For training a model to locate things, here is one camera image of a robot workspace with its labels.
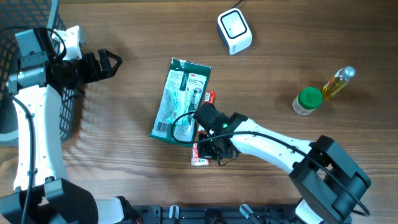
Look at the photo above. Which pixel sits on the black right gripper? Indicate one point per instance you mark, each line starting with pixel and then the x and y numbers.
pixel 204 151

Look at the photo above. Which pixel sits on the white barcode scanner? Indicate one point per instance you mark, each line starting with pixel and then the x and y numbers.
pixel 234 31

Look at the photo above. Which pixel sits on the yellow oil bottle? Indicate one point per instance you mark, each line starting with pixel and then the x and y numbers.
pixel 341 78

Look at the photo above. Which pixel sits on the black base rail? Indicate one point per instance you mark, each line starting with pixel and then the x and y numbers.
pixel 205 215

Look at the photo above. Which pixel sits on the grey plastic mesh basket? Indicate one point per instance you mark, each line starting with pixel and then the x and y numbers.
pixel 31 14

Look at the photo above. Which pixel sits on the red snack stick packet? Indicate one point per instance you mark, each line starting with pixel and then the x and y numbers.
pixel 210 97

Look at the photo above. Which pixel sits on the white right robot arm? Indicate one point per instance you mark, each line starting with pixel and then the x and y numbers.
pixel 330 182

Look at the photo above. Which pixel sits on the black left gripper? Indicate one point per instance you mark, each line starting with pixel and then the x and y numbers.
pixel 95 74

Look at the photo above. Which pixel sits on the green lid jar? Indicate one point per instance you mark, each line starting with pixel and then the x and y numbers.
pixel 309 99

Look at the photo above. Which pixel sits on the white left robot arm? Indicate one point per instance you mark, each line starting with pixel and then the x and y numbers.
pixel 51 61

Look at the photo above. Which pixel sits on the red tissue pack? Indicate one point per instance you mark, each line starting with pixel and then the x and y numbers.
pixel 195 160

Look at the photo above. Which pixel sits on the green glove package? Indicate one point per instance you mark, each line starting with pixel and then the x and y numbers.
pixel 184 89

